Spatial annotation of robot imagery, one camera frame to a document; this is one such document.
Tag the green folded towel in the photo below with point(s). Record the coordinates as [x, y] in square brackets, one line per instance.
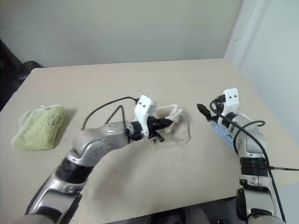
[39, 130]

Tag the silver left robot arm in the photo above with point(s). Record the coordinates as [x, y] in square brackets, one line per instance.
[98, 140]

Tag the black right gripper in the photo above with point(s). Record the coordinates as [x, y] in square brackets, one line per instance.
[218, 110]

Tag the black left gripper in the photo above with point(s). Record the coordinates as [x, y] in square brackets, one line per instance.
[154, 124]

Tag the beige cloth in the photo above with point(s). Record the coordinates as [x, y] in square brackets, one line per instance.
[177, 130]

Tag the dark grey rounded shape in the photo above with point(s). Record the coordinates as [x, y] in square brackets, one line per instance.
[194, 215]

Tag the black chair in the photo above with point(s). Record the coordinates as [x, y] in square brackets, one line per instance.
[9, 70]

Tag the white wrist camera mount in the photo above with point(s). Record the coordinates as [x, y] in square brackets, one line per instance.
[143, 107]
[231, 98]

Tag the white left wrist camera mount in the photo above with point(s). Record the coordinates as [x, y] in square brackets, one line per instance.
[143, 107]

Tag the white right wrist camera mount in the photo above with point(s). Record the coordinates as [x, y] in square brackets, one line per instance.
[231, 98]

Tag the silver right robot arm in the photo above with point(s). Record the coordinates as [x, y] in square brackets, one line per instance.
[252, 144]

